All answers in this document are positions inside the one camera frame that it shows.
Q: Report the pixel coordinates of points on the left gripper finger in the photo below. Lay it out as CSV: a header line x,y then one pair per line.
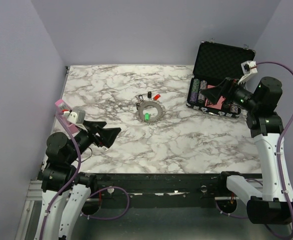
x,y
94,126
107,136

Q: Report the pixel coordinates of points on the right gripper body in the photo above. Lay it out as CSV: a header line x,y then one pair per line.
x,y
240,94

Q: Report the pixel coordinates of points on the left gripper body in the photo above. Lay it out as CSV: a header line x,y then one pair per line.
x,y
84,138

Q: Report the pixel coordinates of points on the green tagged key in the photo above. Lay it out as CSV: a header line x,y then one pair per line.
x,y
147,117

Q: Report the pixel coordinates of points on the metal key ring disc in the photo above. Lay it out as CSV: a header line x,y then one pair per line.
x,y
155,108

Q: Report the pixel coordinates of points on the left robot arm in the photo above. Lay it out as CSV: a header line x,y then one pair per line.
x,y
64,188

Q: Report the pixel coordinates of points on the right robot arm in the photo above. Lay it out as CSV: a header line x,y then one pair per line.
x,y
274,204

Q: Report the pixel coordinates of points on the pink playing card deck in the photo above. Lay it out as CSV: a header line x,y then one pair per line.
x,y
219,104

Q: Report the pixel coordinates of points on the pink metronome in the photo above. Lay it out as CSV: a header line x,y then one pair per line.
x,y
63,110

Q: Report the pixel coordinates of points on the black poker chip case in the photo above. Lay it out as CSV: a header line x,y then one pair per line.
x,y
214,62

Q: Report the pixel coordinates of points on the red key tag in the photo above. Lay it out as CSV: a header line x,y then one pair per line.
x,y
156,97

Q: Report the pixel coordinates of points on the black key fob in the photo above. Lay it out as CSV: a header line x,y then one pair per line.
x,y
149,94

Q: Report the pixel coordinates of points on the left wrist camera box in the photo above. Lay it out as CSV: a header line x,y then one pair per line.
x,y
75,116

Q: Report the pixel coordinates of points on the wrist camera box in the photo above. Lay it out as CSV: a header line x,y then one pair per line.
x,y
249,69
75,116

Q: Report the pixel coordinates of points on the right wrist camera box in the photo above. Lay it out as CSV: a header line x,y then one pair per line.
x,y
249,69

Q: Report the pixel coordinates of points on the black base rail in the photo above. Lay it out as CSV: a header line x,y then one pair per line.
x,y
152,190

